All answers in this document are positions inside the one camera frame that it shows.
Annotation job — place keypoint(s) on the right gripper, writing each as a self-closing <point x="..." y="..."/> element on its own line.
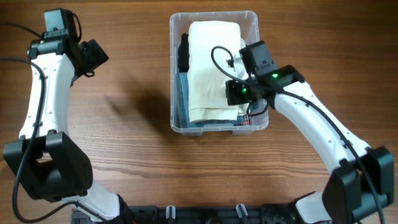
<point x="231" y="91"/>

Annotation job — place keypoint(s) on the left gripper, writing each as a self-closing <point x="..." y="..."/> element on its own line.
<point x="96" y="55"/>

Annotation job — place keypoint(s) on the red plaid shirt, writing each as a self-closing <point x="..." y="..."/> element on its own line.
<point x="244" y="120"/>

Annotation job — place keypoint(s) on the cream cloth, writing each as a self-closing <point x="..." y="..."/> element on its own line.
<point x="206" y="84"/>

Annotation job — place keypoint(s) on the blue denim jeans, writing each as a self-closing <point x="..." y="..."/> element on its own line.
<point x="183" y="114"/>

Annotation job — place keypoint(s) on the black garment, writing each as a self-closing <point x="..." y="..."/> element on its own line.
<point x="183" y="54"/>

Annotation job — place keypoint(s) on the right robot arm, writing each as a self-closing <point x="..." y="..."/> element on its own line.
<point x="361" y="178"/>

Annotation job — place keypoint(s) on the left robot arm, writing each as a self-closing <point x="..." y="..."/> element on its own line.
<point x="47" y="164"/>

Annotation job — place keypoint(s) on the clear plastic storage bin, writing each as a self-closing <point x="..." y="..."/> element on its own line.
<point x="179" y="24"/>

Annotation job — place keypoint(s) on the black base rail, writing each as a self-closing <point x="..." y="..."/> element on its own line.
<point x="261" y="214"/>

